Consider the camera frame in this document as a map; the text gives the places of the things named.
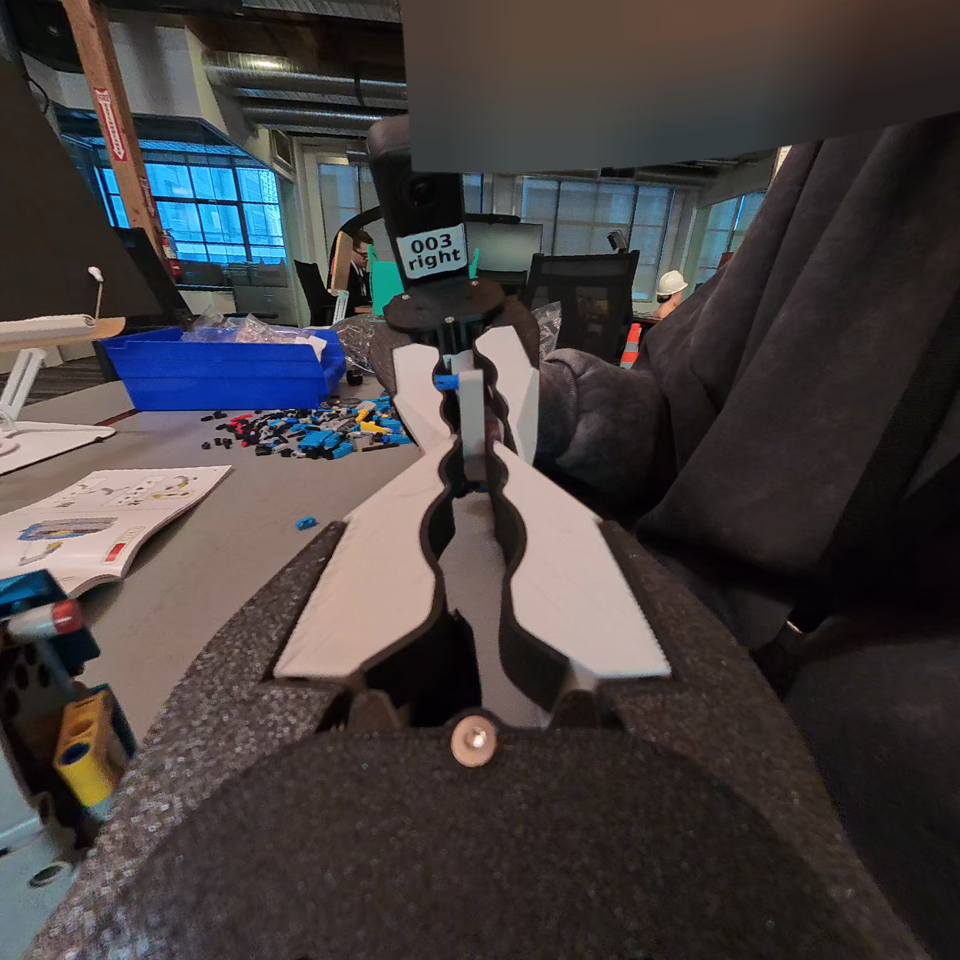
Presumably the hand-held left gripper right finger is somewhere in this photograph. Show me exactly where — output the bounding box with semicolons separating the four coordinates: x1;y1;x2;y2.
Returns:
489;441;672;711

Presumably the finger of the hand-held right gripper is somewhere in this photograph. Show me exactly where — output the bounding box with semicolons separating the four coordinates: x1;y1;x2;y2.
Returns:
391;342;456;456
474;326;541;465

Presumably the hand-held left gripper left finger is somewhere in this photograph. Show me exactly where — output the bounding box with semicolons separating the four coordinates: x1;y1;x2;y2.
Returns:
273;437;468;687

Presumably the grey angled beam assembly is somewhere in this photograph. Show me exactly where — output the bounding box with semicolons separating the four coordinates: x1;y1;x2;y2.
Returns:
435;367;490;483

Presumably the grey desk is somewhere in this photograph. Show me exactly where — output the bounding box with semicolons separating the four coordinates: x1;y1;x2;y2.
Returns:
0;371;552;732

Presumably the white desk stand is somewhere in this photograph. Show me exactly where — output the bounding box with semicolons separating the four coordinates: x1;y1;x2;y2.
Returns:
0;266;127;475

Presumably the teal upright panel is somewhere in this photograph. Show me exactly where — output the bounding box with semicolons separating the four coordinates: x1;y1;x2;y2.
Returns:
371;249;481;316

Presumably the clear plastic bag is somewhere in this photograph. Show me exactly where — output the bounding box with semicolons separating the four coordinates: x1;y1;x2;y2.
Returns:
330;300;564;376
180;313;331;352

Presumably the black monitor screen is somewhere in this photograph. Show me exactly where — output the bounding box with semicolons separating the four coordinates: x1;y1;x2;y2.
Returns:
465;221;545;275

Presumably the pile of loose brick pieces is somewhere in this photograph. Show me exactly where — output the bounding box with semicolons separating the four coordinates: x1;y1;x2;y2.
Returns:
201;397;421;460

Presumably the black mesh office chair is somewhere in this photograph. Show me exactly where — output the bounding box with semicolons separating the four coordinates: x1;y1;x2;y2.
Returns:
525;251;641;361

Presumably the black curved bar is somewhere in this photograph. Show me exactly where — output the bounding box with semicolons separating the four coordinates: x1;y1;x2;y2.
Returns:
337;206;387;245

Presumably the blue storage bin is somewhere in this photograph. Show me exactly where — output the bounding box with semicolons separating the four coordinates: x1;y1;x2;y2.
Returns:
99;326;348;412

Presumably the large paned window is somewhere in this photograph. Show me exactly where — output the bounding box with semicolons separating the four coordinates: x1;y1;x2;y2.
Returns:
60;112;290;267

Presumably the white instruction booklet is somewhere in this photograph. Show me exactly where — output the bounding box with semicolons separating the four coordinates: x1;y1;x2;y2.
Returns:
0;465;234;597

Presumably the blue toy brick robot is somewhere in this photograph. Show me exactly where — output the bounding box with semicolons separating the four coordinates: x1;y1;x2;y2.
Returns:
0;570;140;901

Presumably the black partition board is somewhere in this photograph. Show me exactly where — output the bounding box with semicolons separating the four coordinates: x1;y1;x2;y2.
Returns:
0;60;192;324

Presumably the silver ventilation duct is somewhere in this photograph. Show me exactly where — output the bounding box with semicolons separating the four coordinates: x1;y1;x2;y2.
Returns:
202;48;410;138

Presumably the black shoulder strap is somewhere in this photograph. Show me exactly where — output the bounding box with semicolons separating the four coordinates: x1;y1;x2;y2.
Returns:
780;322;960;646

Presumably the wooden support post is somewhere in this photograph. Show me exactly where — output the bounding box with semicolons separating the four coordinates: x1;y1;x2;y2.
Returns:
63;0;162;252

